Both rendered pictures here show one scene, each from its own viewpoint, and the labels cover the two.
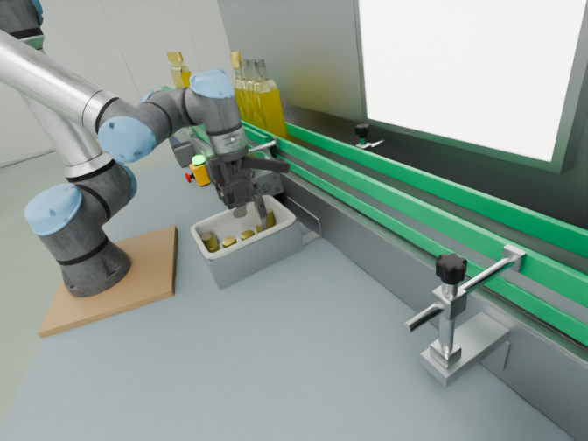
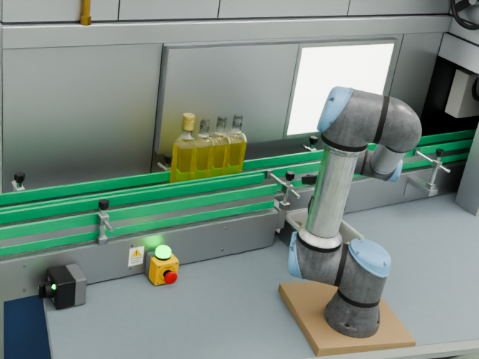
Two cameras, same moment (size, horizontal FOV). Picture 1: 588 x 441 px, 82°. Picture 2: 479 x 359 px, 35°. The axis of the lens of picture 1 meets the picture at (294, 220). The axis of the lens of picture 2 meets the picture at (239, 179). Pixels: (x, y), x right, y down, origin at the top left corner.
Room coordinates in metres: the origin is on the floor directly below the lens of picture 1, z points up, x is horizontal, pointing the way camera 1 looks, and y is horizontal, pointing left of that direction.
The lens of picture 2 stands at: (1.46, 2.08, 1.99)
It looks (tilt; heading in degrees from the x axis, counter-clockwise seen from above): 26 degrees down; 257
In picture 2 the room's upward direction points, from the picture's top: 9 degrees clockwise
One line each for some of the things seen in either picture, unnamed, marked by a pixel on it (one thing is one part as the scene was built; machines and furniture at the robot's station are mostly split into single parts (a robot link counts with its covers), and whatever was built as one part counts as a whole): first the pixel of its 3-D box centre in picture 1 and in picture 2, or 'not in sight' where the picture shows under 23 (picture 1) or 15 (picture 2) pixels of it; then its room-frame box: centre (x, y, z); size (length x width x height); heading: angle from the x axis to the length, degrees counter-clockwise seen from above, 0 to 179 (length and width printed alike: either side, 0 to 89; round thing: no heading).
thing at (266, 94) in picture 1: (271, 117); (232, 162); (1.00, 0.00, 0.99); 0.06 x 0.06 x 0.21; 22
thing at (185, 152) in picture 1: (185, 154); (65, 286); (1.48, 0.40, 0.79); 0.08 x 0.08 x 0.08; 22
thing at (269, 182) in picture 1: (264, 185); (274, 211); (0.86, 0.06, 0.85); 0.09 x 0.04 x 0.07; 112
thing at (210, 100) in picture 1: (214, 101); not in sight; (0.71, 0.10, 1.12); 0.09 x 0.08 x 0.11; 70
